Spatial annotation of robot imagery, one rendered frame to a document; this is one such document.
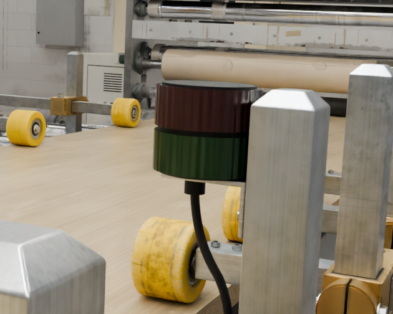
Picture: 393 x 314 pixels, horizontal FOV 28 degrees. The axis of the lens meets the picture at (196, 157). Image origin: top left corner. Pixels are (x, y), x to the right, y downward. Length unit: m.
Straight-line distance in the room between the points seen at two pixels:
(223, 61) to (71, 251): 2.70
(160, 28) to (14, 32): 8.15
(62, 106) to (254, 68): 0.87
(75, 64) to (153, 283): 1.59
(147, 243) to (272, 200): 0.36
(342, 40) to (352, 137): 2.11
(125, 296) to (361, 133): 0.30
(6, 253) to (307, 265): 0.26
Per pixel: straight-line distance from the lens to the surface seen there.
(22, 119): 1.76
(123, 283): 0.84
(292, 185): 0.41
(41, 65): 10.83
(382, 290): 0.67
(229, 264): 0.75
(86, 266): 0.20
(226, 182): 0.42
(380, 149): 0.65
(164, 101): 0.42
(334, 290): 0.65
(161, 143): 0.42
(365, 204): 0.66
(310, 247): 0.42
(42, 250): 0.19
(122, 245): 0.99
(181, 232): 0.76
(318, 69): 2.78
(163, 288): 0.76
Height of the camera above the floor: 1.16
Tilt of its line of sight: 9 degrees down
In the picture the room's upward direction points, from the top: 3 degrees clockwise
